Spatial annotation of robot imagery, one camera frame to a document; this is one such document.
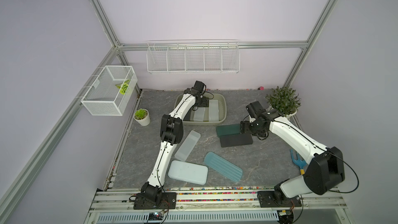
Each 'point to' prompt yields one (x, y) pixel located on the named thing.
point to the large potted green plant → (284, 99)
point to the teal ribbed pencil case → (217, 163)
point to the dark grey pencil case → (237, 140)
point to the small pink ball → (261, 88)
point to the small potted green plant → (141, 116)
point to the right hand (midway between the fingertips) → (246, 130)
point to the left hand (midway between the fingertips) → (204, 103)
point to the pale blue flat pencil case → (193, 172)
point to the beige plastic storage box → (222, 109)
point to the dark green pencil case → (228, 129)
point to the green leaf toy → (123, 86)
